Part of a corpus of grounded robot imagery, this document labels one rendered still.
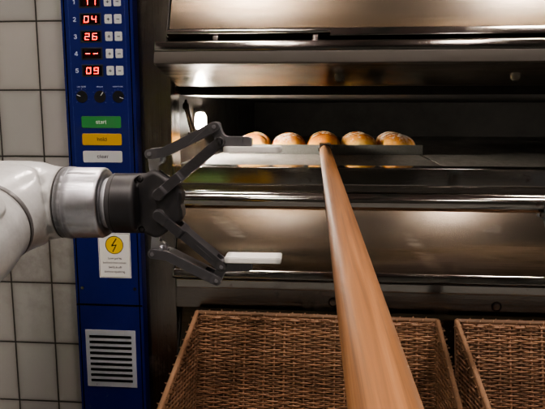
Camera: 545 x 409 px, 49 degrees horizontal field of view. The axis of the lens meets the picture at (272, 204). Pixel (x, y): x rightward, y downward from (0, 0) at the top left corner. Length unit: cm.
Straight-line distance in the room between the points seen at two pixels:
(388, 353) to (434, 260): 111
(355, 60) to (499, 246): 53
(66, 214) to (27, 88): 76
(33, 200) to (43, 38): 77
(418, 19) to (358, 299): 104
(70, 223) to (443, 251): 87
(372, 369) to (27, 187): 56
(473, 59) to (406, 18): 20
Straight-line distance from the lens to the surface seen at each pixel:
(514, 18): 138
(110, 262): 143
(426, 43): 121
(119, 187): 74
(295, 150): 172
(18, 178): 76
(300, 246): 136
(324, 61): 118
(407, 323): 138
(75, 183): 75
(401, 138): 175
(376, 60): 119
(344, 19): 133
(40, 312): 156
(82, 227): 76
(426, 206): 98
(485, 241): 141
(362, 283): 37
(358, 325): 31
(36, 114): 148
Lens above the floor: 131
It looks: 9 degrees down
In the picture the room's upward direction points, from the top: straight up
